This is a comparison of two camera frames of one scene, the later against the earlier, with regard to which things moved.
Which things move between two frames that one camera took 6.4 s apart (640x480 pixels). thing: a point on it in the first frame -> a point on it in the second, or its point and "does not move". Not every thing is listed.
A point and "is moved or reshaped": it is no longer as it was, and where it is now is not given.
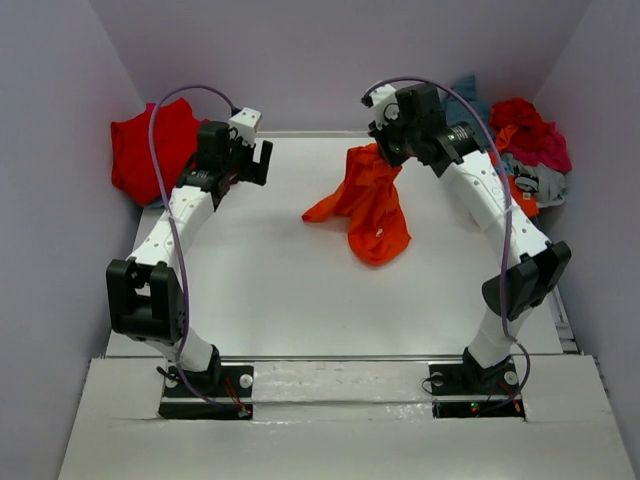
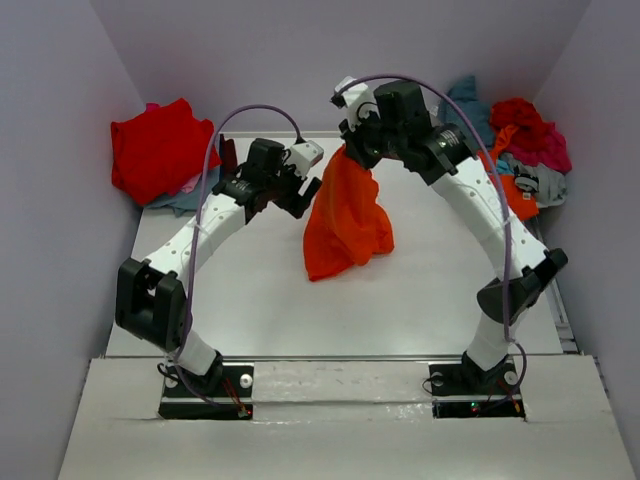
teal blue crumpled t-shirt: [463, 105] does not move
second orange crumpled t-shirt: [526, 201] does not move
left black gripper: [254, 172] -> [295, 204]
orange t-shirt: [369, 201] is moved or reshaped
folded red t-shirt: [175, 133] does not move
